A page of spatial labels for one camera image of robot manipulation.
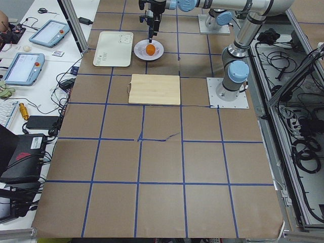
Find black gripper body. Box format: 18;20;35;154
138;0;166;28

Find orange fruit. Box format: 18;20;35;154
145;44;156;56

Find white round plate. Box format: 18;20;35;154
134;39;164;61

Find cream bear tray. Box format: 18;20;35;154
93;31;134;67

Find wooden cutting board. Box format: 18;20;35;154
129;74;181;105

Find black power adapter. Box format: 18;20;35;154
78;17;93;25

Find small printed card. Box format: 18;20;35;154
52;50;64;57

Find upper blue teach pendant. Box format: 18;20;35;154
29;20;70;48

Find blue teach pendant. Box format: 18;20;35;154
4;53;45;86
29;20;70;48

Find black scissors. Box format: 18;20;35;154
37;8;58;14

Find small white round object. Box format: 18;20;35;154
23;46;31;52

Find lower blue teach pendant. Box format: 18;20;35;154
4;53;45;86

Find black flat power brick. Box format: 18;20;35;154
26;115;59;130

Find gold metal cylinder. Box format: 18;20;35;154
19;103;29;120

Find green plush toy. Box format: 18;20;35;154
0;79;16;99

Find white keyboard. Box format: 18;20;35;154
1;100;19;128

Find black computer box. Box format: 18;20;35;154
1;132;47;184

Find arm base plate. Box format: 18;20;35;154
198;13;232;35
207;77;249;109

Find aluminium frame post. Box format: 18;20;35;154
57;0;89;54

